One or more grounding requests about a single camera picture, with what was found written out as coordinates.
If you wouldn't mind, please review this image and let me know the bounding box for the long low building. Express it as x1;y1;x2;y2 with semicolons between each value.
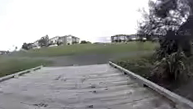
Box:
110;31;147;44

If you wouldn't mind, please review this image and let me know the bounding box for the green grass field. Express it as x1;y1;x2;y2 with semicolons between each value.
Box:
0;36;164;90

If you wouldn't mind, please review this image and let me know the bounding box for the group of houses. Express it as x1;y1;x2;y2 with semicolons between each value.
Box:
20;31;82;51

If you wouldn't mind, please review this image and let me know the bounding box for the weathered wooden boardwalk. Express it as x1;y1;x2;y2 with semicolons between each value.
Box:
0;51;193;109

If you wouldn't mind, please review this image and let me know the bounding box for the dark tree with bushes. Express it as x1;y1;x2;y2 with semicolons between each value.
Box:
133;0;193;103

